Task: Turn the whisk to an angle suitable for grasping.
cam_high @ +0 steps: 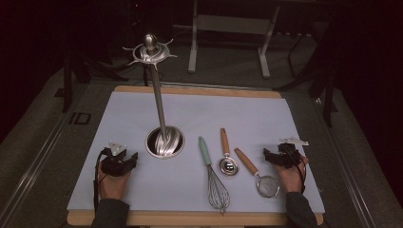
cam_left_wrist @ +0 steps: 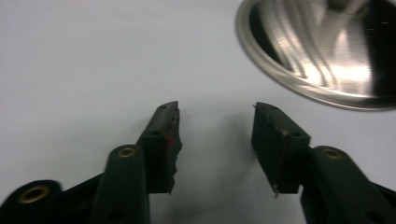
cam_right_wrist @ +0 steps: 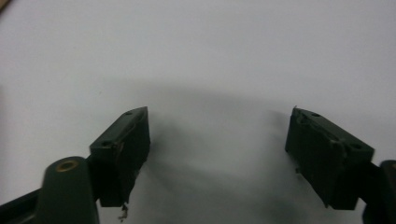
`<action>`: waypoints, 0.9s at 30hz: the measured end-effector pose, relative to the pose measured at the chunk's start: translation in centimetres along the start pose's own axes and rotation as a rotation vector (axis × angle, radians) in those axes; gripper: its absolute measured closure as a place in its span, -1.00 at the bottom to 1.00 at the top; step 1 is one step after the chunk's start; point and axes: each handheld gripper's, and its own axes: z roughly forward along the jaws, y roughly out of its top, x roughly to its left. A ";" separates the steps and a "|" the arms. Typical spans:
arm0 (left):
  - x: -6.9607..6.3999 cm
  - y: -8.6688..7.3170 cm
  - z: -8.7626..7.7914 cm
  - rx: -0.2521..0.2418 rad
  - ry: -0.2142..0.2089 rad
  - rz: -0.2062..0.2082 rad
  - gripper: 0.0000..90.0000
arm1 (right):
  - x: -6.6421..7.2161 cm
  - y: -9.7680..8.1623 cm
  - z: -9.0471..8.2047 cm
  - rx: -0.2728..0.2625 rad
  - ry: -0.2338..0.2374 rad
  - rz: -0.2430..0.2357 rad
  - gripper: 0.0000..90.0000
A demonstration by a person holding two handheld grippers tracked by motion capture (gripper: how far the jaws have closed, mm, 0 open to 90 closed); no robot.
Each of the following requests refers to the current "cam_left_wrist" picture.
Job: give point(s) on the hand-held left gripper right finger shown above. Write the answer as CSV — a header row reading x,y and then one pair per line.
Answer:
x,y
275,149

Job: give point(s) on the steel utensil rack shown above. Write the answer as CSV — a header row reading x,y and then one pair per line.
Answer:
x,y
327,62

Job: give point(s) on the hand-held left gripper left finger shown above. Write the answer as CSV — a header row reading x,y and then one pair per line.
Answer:
x,y
160,146

